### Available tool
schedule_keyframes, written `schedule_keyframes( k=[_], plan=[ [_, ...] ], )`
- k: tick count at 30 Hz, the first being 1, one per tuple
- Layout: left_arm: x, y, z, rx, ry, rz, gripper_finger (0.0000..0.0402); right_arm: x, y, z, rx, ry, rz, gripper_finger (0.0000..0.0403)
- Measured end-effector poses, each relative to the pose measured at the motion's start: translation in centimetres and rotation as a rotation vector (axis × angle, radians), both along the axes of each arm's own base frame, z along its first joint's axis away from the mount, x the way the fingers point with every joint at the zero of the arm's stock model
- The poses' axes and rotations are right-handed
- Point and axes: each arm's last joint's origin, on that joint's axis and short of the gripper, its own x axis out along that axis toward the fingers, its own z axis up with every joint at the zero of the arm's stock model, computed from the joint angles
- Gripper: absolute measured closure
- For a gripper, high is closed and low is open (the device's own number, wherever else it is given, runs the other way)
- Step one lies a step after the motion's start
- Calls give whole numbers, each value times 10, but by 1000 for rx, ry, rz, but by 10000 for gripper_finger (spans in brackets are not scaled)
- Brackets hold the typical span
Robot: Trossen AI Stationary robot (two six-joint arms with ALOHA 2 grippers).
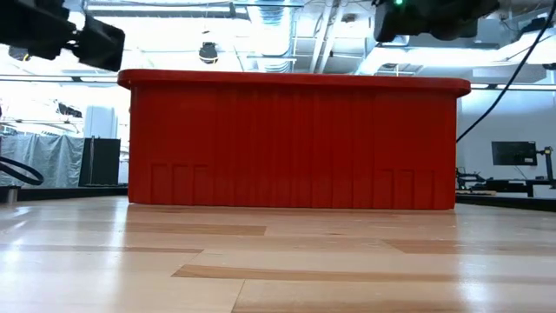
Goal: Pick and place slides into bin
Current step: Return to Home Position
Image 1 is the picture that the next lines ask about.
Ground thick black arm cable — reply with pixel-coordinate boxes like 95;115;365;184
0;155;45;187

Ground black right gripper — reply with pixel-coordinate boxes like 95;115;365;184
372;0;435;43

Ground white cabinet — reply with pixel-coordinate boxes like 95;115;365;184
83;105;118;140

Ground grey tarp curtain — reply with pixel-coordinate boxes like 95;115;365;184
0;133;86;189

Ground black dome ceiling camera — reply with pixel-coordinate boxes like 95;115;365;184
198;41;219;65

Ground black cabinet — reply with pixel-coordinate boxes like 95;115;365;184
78;137;122;188

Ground dark wall monitor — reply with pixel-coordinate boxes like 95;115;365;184
491;140;539;167

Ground black background bench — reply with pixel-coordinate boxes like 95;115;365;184
454;167;556;197

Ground red plastic bin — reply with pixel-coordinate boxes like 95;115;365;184
116;68;473;211

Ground silver ventilation duct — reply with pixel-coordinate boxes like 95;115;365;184
245;0;305;73

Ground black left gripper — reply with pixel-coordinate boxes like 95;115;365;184
71;14;127;73

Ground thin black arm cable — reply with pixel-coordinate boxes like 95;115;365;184
455;0;556;143

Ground black aluminium frame rails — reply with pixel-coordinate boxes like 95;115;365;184
0;185;129;204
455;194;556;213

